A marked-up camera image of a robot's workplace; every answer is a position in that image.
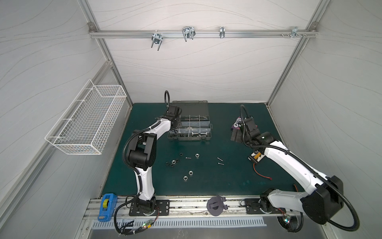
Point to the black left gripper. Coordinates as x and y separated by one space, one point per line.
179 122

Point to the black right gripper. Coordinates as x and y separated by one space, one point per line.
247 125

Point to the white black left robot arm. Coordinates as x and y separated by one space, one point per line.
139 153

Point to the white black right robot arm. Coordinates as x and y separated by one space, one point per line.
322 196

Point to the purple Fox's candy bag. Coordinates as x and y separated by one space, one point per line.
237 124

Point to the grey plastic organizer box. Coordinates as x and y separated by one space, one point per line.
195 122

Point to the metal u-bolt clamp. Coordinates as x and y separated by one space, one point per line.
188 33
157 39

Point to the black round cap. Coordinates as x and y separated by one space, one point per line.
216 205

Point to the blue tape dispenser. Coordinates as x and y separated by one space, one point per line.
107 207

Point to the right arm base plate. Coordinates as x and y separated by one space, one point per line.
257 206

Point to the white wire basket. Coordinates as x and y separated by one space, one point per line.
84 127

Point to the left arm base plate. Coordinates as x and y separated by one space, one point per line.
150 208

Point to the metal bracket clip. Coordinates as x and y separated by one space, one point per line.
222 32

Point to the metal bracket with screws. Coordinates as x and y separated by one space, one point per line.
294 34

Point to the aluminium crossbar rail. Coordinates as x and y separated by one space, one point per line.
207 34

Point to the white slotted cable duct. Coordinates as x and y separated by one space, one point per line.
172 223

